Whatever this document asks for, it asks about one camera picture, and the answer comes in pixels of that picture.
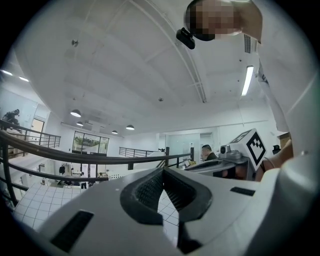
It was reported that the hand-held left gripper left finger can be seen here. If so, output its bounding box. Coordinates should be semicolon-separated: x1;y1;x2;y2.
37;167;180;256

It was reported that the black head camera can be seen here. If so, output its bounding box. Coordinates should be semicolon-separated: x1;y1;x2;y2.
175;27;196;50

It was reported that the person's white shirt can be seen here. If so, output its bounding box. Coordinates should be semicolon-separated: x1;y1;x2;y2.
249;0;320;161

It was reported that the white plastic laundry basket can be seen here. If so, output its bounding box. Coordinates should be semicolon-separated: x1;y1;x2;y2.
107;170;126;180

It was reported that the white grid tablecloth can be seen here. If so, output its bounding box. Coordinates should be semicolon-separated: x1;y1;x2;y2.
13;181;181;232

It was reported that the ceiling air vent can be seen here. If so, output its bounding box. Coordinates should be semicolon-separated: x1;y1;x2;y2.
243;34;252;54

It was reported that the person's right forearm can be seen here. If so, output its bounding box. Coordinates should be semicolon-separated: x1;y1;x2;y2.
264;138;294;176

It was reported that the black robot figure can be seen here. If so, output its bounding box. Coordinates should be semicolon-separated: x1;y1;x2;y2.
1;108;21;131

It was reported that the person's head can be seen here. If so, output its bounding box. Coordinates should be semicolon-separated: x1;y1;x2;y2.
184;0;245;42

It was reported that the black curved railing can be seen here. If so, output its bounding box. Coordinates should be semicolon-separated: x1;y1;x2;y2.
0;119;195;208

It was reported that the dark framed window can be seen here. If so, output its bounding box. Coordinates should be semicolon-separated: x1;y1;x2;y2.
71;130;110;155

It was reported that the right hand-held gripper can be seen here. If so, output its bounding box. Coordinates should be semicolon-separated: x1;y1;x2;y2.
184;128;268;181

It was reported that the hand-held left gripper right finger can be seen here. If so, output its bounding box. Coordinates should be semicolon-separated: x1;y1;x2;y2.
163;167;262;256

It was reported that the long ceiling light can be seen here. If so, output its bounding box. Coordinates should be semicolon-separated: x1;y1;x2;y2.
240;65;255;97

